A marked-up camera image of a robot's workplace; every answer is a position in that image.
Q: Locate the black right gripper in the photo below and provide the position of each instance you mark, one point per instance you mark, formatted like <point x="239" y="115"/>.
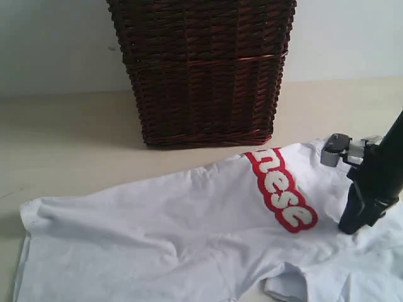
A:
<point x="374" y="190"/>

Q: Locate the white t-shirt red lettering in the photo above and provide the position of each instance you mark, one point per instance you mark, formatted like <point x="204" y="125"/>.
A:
<point x="209" y="234"/>

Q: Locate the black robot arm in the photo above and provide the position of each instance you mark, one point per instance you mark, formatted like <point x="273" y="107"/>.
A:
<point x="391" y="144"/>

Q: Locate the dark brown wicker basket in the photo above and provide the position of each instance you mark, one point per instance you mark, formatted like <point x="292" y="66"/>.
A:
<point x="204" y="73"/>

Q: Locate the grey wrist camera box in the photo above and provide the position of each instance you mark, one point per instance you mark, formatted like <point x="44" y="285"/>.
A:
<point x="334" y="148"/>

